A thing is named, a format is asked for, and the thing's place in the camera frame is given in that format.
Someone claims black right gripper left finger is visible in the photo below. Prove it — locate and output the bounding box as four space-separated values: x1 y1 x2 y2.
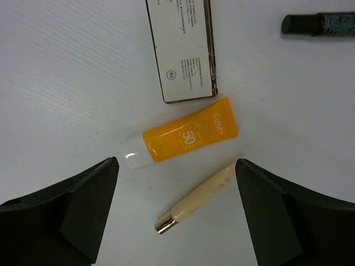
1 157 119 265

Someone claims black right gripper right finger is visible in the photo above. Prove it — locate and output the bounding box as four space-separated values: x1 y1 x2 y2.
235 159 354 265

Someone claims beige foundation tube gold cap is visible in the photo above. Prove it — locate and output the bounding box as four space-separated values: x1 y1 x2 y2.
154 162 236 234

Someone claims orange sunscreen tube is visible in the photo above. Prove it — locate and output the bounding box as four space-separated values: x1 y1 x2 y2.
121 97 239 168

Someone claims black cosmetic tube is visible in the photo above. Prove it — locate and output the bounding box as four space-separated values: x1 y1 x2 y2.
281 12 354 37

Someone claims gold-rimmed compact palette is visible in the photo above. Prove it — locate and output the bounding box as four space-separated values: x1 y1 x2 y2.
146 0 218 103

